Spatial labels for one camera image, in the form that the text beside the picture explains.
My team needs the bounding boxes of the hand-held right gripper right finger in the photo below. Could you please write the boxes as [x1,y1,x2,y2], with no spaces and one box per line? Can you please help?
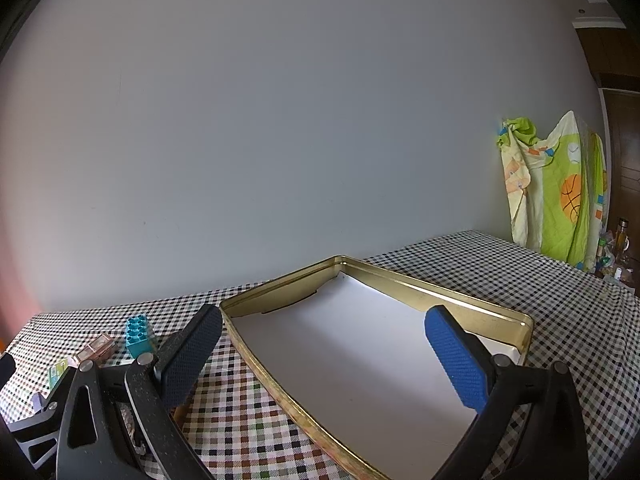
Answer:
[424,305,591,480]

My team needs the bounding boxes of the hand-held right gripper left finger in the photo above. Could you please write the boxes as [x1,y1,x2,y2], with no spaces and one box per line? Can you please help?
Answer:
[56,303,223,480]

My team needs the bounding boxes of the teal building block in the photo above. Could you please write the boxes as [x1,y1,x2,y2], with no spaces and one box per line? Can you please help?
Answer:
[125,315,160,360]

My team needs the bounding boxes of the pink framed box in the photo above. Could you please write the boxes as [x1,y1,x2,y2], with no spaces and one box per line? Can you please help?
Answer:
[74,334,117,367]

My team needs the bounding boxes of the gold metal tin box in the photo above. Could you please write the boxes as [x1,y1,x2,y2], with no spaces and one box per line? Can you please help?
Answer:
[219,255,535,480]

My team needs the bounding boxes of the checkered tablecloth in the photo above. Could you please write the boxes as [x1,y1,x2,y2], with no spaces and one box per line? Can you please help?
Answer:
[0,230,640,480]

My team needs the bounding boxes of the white paper liner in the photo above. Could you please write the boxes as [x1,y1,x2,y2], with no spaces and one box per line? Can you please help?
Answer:
[231,271,521,480]

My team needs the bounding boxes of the assorted small containers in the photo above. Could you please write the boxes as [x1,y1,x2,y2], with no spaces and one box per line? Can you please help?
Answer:
[594,232,638,291]

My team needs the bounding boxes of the green printed blanket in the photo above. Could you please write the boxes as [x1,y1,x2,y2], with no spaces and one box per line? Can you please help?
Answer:
[496,110,610,272]

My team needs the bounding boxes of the glass bottle with dark cap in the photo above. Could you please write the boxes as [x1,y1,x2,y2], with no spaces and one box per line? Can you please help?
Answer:
[615,217,632,266]

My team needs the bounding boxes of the brown wooden wardrobe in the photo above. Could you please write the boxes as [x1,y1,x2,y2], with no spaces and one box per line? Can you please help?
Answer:
[575,25,640,291]

